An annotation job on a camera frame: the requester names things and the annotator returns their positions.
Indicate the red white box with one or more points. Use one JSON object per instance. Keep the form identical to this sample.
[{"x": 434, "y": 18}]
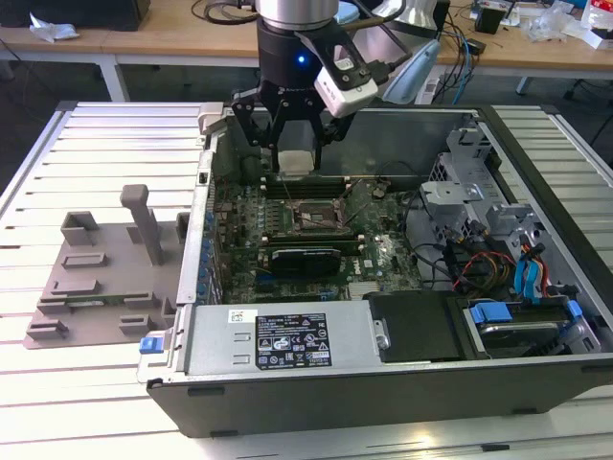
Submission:
[{"x": 598, "y": 14}]

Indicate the green motherboard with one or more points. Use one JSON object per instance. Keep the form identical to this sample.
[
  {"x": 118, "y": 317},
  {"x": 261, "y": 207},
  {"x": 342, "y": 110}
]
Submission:
[{"x": 388, "y": 249}]

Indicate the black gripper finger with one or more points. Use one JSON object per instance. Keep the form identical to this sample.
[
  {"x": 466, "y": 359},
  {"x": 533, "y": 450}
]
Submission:
[
  {"x": 317, "y": 139},
  {"x": 249, "y": 110}
]

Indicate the blue case latch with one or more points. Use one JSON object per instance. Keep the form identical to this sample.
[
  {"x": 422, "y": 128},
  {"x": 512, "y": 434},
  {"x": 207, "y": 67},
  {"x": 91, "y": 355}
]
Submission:
[{"x": 151, "y": 346}]

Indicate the black power adapter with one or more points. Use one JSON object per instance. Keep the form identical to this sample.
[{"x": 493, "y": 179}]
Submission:
[{"x": 476, "y": 46}]

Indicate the black plastic shroud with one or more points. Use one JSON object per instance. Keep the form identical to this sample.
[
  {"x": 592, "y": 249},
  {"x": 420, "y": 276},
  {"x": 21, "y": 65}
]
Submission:
[{"x": 416, "y": 326}]

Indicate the small black container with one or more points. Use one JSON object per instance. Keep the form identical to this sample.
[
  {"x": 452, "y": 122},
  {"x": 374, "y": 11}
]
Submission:
[{"x": 489, "y": 21}]

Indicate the white power strip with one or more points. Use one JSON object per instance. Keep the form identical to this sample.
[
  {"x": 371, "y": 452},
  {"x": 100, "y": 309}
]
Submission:
[{"x": 429, "y": 91}]

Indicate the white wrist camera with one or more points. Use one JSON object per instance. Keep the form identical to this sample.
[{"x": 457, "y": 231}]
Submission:
[{"x": 345, "y": 96}]

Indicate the blue disk carrier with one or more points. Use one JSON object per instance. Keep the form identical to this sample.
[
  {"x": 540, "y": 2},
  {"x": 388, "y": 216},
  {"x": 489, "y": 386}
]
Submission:
[{"x": 491, "y": 314}]

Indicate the silver power supply unit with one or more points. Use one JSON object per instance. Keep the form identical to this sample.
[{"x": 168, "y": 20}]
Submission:
[{"x": 215, "y": 335}]

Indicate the beige case latch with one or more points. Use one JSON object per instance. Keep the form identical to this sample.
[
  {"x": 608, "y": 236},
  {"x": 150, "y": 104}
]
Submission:
[{"x": 211, "y": 115}]

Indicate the round coin battery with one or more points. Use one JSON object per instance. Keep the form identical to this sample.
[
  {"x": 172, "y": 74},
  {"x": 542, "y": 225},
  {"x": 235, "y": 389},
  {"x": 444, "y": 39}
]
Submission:
[{"x": 379, "y": 192}]

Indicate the silver disk bay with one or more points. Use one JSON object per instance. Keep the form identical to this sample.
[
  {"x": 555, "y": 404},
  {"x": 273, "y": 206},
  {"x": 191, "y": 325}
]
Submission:
[{"x": 445, "y": 196}]

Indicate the grey drive cage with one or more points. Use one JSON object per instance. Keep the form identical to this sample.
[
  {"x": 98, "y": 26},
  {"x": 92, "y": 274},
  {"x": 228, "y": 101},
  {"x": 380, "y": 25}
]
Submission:
[{"x": 467, "y": 141}]

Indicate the green RAM stick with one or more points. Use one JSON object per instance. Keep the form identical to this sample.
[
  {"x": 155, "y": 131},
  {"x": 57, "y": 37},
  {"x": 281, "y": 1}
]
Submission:
[{"x": 88, "y": 303}]

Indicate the grey parts rack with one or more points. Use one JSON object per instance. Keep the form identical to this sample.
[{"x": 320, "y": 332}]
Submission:
[{"x": 120, "y": 273}]

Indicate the silver chipset heatsink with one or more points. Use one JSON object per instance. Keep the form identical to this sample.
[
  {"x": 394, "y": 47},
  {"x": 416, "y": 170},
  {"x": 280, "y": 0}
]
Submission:
[{"x": 363, "y": 288}]

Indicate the black PC case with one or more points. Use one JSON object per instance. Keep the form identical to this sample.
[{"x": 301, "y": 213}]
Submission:
[{"x": 335, "y": 407}]

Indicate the large black box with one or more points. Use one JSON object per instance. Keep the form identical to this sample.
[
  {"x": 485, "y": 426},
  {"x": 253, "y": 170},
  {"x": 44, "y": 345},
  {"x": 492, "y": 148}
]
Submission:
[{"x": 86, "y": 12}]

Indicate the crumpled white paper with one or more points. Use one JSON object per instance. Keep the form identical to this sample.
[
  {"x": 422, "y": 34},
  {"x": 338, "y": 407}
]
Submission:
[{"x": 52, "y": 29}]

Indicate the CPU socket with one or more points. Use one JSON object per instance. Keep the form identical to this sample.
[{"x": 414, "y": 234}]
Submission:
[{"x": 313, "y": 215}]

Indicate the black graphics card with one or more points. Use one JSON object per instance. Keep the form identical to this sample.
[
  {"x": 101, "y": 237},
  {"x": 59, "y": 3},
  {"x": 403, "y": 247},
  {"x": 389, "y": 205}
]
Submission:
[{"x": 306, "y": 263}]

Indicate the clear plastic bags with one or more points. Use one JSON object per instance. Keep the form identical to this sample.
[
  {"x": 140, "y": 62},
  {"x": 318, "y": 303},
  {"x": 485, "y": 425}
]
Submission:
[{"x": 551, "y": 21}]

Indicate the wooden desk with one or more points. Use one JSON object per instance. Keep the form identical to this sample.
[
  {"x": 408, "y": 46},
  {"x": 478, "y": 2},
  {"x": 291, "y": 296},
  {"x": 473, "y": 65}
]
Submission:
[{"x": 158, "y": 43}]

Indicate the silver metal bracket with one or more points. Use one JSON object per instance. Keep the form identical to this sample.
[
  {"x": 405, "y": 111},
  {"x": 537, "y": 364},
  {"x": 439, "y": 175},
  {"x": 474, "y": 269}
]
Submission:
[{"x": 507, "y": 215}]

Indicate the silver square CPU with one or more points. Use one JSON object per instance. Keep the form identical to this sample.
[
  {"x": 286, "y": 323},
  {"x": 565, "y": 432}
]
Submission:
[{"x": 298, "y": 163}]

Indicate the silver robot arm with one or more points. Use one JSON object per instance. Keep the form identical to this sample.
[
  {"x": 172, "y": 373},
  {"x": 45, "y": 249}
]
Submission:
[{"x": 292, "y": 12}]

